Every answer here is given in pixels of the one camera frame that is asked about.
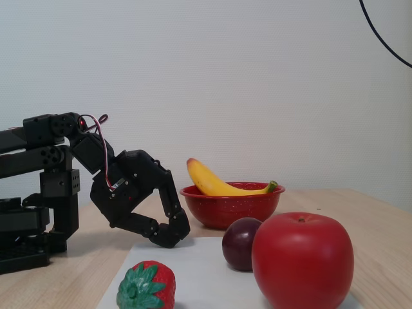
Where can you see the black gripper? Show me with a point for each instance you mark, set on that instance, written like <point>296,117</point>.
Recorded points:
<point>127,187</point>

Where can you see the yellow toy banana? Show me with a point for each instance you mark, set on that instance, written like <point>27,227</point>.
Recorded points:
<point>209,183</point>

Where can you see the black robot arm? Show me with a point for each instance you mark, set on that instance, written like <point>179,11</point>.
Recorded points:
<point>32,154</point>

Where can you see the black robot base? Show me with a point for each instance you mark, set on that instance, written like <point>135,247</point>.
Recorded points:
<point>19,222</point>

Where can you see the red speckled enamel bowl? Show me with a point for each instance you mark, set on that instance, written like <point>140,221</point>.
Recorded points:
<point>231,210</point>

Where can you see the red toy strawberry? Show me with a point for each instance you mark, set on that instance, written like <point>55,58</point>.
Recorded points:
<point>161,283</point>

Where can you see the white paper sheet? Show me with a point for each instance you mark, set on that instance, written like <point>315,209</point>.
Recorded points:
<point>199,273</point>

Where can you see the dark purple toy plum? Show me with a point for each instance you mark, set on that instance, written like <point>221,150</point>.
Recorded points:
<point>239,244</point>

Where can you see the red toy apple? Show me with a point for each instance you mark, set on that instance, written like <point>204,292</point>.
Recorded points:
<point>302,257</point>

